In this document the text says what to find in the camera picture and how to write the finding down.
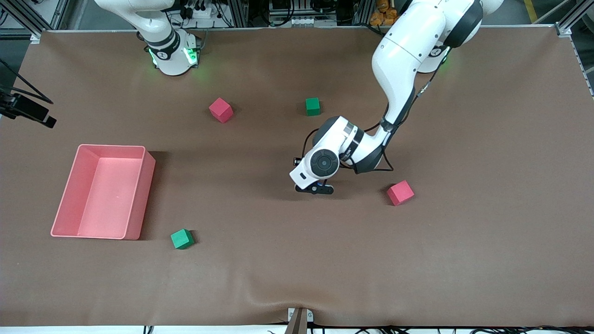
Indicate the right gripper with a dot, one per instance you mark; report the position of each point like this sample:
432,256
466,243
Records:
30,108

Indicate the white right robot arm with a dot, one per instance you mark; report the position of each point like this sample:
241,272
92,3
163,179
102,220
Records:
169,51

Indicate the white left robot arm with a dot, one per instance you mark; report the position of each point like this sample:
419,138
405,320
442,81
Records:
403,51

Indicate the pink plastic bin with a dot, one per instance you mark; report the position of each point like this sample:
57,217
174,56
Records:
106,195

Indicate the pink foam cube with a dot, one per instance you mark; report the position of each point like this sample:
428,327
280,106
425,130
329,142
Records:
221,110
400,192

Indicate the power strip with black plugs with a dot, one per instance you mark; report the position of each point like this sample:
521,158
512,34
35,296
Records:
199,11

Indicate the green foam cube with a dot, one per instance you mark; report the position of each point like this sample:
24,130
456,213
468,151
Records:
313,106
182,239

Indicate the white power strip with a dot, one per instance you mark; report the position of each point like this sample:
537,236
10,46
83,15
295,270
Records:
301,21

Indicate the brown table cloth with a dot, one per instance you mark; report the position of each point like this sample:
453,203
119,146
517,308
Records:
325,255

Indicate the pile of orange items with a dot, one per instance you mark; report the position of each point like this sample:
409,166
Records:
380,18

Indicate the aluminium frame profile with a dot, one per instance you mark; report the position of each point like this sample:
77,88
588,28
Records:
564,30
36,37

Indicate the metal table edge bracket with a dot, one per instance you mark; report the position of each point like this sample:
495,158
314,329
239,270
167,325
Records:
299,320

